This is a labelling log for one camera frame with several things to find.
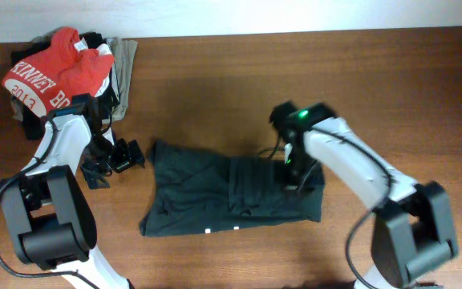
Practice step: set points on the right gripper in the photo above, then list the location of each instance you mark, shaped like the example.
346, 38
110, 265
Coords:
306, 186

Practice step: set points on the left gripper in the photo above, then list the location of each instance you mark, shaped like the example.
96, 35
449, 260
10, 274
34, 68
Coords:
92, 171

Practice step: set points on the dark green t-shirt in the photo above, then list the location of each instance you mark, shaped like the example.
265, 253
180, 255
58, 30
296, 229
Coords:
199, 191

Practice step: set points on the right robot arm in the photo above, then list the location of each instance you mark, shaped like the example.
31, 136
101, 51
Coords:
414, 231

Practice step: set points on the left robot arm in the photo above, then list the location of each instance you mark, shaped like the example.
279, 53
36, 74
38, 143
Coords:
47, 216

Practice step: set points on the red printed t-shirt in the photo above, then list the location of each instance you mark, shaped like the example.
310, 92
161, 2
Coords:
50, 78

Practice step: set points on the khaki folded garment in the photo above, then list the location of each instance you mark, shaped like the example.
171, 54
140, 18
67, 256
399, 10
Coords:
124, 51

